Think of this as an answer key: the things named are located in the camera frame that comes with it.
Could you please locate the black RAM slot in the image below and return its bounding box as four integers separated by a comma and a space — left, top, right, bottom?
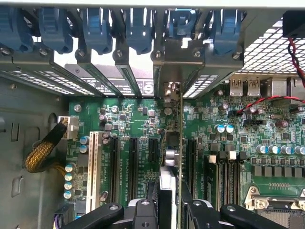
204, 154, 219, 212
218, 150, 230, 210
227, 150, 241, 208

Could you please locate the metal CPU socket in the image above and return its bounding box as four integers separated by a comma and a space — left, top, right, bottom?
242, 185, 305, 229

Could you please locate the white expansion slot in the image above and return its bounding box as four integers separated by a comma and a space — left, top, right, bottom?
85, 130, 105, 215

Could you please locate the long black expansion slot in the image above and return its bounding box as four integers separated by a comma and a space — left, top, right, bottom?
186, 139, 199, 200
128, 136, 140, 201
109, 135, 122, 204

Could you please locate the short black expansion slot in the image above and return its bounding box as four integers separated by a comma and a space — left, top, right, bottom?
148, 137, 160, 163

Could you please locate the white power connector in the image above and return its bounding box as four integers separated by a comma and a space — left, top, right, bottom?
57, 115, 80, 141

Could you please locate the green motherboard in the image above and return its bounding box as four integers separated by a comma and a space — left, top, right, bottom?
65, 77, 305, 229

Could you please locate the grey metal PC case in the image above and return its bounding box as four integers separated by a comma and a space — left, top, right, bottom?
0, 0, 305, 229

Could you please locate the silver USB port block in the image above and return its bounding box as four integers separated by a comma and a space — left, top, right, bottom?
229, 78, 262, 97

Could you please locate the vented metal slot cover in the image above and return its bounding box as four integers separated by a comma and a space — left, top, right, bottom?
14, 47, 103, 97
183, 40, 244, 99
0, 46, 72, 96

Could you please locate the blue slot retention clip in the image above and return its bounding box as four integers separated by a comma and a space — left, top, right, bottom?
166, 9, 199, 41
211, 9, 243, 57
0, 6, 34, 53
37, 7, 74, 55
80, 8, 113, 56
123, 8, 153, 56

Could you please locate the black case fan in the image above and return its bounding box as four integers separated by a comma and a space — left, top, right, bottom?
282, 10, 305, 39

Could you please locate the black connector with purple wires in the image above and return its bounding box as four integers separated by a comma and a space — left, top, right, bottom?
53, 203, 75, 229

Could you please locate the black yellow braided power cable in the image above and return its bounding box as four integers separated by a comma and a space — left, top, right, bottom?
24, 121, 69, 177

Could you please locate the red and black twisted wire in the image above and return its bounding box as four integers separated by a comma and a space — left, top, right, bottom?
235, 37, 305, 117

